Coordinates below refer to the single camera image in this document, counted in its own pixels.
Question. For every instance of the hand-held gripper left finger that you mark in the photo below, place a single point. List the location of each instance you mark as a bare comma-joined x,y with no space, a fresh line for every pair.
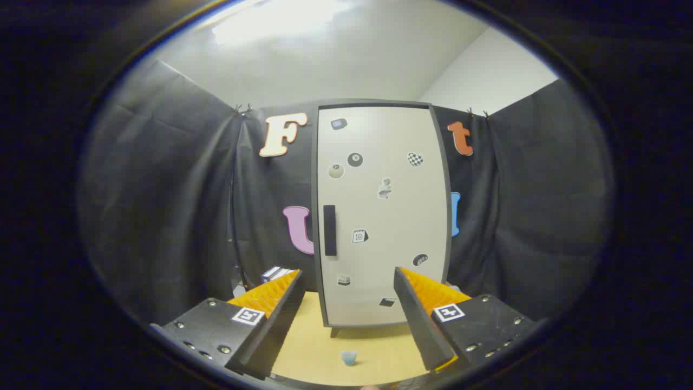
276,325

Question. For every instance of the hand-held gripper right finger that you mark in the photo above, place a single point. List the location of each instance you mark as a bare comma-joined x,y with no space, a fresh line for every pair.
419,325

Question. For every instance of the white blue tube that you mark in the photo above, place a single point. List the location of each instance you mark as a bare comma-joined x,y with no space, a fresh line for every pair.
349,357

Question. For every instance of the white cabinet door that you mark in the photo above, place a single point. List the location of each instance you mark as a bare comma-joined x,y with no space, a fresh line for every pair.
390,227

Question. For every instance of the dark blue book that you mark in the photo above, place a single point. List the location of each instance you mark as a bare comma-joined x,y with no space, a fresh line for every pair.
267,275

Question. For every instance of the grey cover book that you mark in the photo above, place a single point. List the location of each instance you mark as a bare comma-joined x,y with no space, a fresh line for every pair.
288,272

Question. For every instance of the dark grey cabinet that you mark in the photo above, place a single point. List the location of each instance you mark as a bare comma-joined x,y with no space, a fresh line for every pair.
314,189

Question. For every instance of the black backdrop cloth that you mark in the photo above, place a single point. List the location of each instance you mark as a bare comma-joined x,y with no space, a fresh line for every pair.
162,189

